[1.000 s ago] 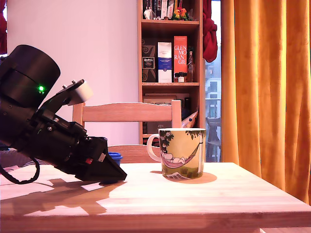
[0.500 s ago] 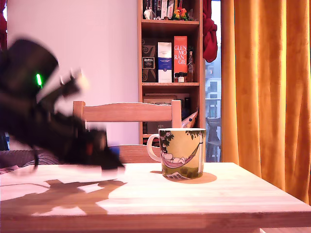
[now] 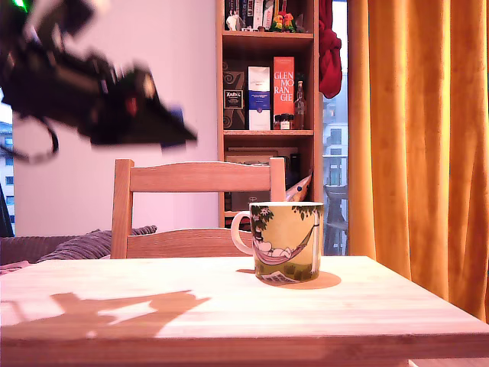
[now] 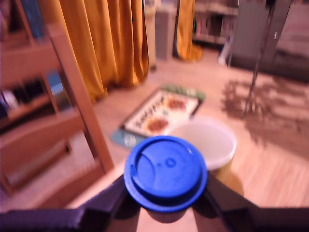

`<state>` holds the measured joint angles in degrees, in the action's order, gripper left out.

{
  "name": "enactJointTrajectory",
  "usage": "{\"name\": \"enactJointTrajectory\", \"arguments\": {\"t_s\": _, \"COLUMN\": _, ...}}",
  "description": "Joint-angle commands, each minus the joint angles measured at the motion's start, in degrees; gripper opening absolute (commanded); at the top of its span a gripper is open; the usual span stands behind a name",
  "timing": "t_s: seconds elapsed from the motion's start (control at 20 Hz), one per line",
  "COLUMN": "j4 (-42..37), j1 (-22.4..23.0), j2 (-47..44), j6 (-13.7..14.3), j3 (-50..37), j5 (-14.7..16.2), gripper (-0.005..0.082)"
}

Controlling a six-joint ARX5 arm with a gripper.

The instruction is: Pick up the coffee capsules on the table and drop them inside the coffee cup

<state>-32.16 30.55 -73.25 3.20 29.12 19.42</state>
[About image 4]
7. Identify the blue coffee capsule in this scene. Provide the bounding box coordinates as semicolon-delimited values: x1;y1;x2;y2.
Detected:
123;135;208;224

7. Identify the hammock print coffee mug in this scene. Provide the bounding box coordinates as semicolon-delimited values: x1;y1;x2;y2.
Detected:
169;115;238;187

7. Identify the blue flat box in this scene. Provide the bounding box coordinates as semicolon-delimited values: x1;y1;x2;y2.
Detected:
110;127;147;149

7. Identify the wooden chair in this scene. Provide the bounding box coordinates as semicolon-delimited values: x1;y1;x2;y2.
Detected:
0;24;115;208

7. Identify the wooden bookshelf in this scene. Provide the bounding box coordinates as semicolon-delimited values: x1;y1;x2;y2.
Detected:
0;0;70;129

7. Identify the black tripod stand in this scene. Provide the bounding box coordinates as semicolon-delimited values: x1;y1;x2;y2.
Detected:
241;0;296;119

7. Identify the large grey furniture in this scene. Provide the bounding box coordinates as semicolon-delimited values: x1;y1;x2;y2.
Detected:
229;0;309;78

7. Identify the short orange curtain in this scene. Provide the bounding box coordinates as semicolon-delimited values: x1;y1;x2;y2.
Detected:
173;0;203;61

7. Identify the low shelf with books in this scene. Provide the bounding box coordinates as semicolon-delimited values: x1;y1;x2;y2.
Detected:
193;1;239;45

